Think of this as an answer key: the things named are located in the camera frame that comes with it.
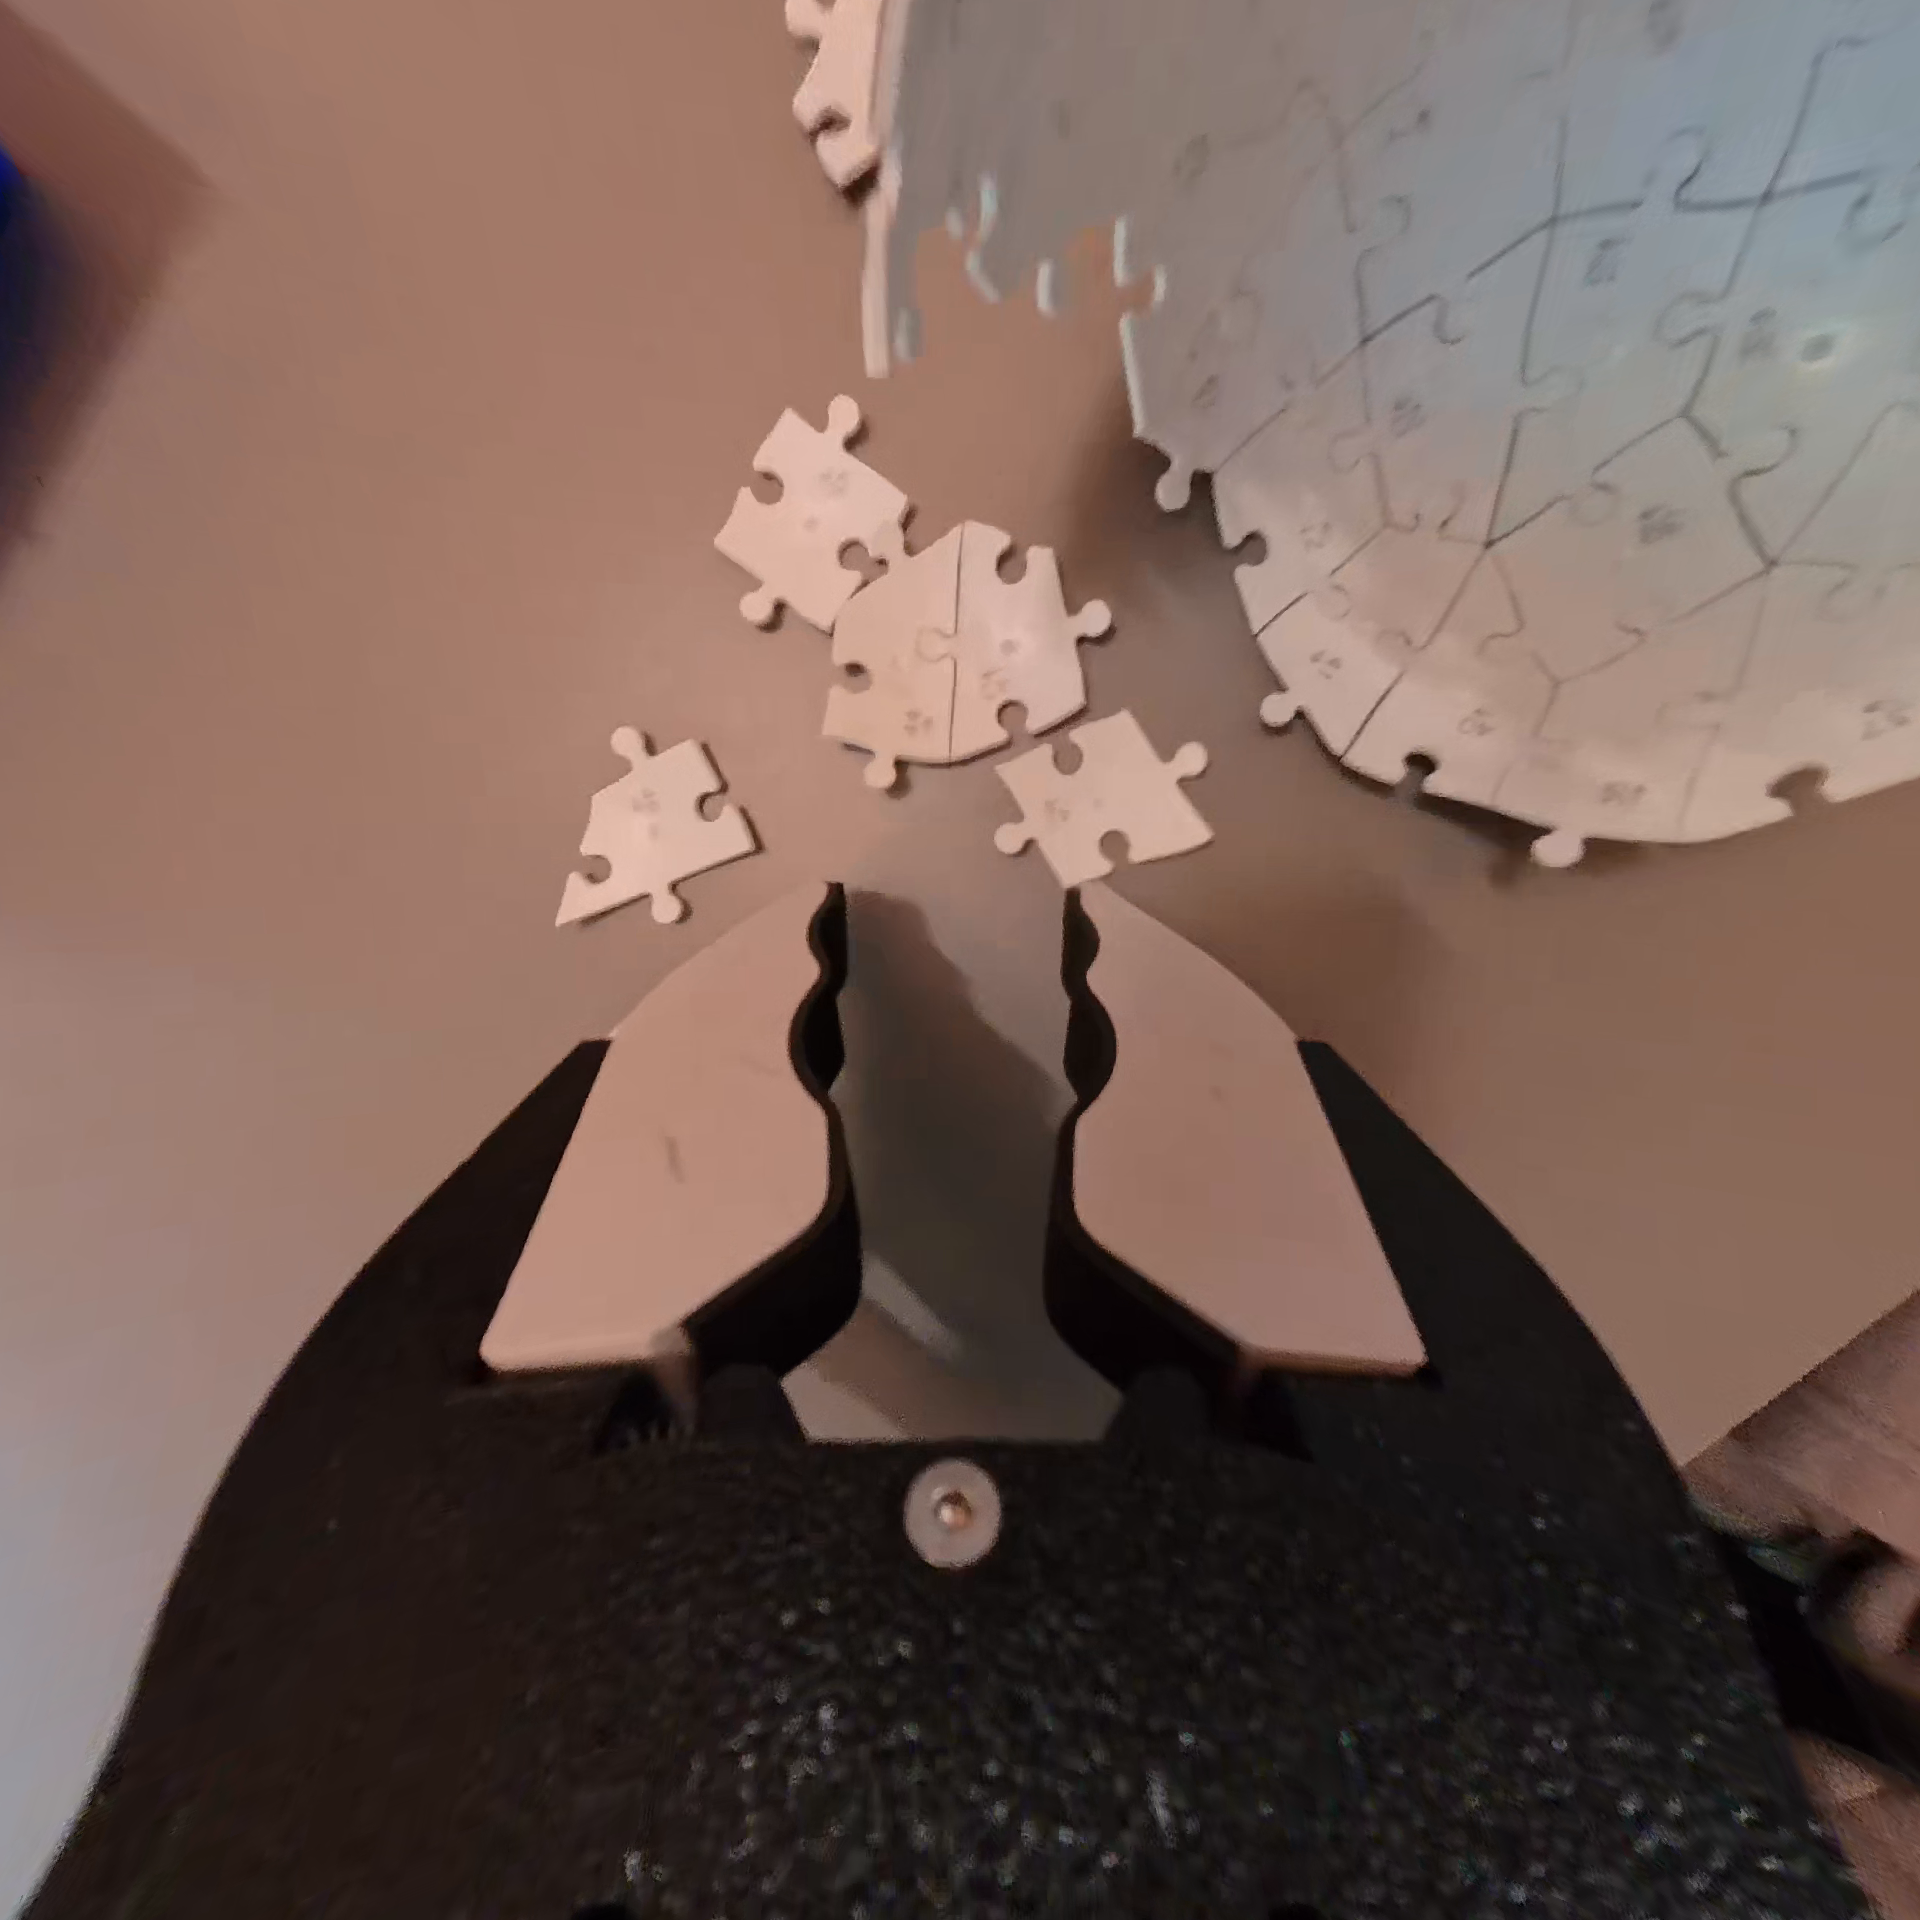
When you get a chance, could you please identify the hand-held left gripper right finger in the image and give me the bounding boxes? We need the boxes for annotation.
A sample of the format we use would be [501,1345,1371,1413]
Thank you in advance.
[1042,883,1430,1394]

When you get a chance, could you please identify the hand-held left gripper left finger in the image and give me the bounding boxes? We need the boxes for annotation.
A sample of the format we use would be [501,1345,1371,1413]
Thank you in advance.
[481,879,866,1379]

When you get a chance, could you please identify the printed puzzle ball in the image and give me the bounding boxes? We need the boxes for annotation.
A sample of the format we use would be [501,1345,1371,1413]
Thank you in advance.
[862,0,1920,876]

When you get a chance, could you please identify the pointed white puzzle piece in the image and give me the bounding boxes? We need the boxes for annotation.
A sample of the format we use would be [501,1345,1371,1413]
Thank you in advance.
[555,726,762,929]

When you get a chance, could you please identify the joined white puzzle piece pair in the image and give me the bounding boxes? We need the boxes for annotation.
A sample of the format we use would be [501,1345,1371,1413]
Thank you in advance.
[821,519,1116,794]

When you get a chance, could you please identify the blue box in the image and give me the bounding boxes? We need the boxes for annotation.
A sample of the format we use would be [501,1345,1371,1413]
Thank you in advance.
[0,134,68,557]

